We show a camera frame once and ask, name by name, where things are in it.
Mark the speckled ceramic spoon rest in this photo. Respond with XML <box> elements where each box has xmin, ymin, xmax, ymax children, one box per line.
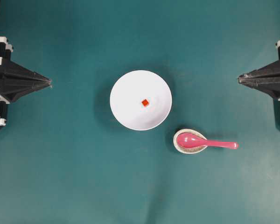
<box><xmin>173</xmin><ymin>129</ymin><xmax>207</xmax><ymax>154</ymax></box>

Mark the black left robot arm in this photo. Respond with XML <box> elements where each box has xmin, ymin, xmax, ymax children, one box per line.
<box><xmin>0</xmin><ymin>36</ymin><xmax>51</xmax><ymax>127</ymax></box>

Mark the small red block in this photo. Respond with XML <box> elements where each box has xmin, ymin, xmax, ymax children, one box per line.
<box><xmin>141</xmin><ymin>99</ymin><xmax>149</xmax><ymax>107</ymax></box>

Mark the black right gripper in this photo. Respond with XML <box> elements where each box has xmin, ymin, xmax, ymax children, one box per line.
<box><xmin>238</xmin><ymin>40</ymin><xmax>280</xmax><ymax>101</ymax></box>

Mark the pink plastic spoon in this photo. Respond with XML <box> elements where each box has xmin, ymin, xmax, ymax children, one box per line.
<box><xmin>177</xmin><ymin>133</ymin><xmax>238</xmax><ymax>149</ymax></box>

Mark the white round bowl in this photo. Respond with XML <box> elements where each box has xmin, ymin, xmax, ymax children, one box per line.
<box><xmin>110</xmin><ymin>70</ymin><xmax>172</xmax><ymax>131</ymax></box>

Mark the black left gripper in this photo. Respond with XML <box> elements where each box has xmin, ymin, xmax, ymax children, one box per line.
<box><xmin>0</xmin><ymin>36</ymin><xmax>52</xmax><ymax>126</ymax></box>

